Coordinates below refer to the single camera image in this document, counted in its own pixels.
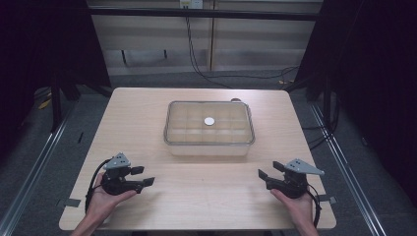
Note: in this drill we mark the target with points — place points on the black curtain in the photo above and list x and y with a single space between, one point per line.
39 46
373 82

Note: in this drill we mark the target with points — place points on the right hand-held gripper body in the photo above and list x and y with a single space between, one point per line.
293 185

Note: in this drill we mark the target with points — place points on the person's right hand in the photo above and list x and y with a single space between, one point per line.
300 208

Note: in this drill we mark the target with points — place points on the white round lid knob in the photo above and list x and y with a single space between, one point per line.
209 121

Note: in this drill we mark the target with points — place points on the clear plastic box lid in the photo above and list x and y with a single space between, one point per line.
193 123

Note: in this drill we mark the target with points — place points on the grey tape strip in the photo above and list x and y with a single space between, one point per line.
327 199
71 202

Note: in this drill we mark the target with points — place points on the small dark round object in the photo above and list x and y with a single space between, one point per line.
235 99

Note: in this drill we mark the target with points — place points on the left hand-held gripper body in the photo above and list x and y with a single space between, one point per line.
118 183

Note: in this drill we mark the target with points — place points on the black tape strip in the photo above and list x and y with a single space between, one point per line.
80 137

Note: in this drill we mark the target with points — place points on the person's left hand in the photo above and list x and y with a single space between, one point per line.
101 205

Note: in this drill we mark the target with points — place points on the metal floor rail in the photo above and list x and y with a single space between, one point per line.
32 173
347 170

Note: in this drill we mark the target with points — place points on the yellow tape piece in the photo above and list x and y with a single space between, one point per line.
44 104

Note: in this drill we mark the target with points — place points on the black metal stand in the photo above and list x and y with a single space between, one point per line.
56 105

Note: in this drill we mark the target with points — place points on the black horizontal bar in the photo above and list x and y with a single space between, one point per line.
203 13

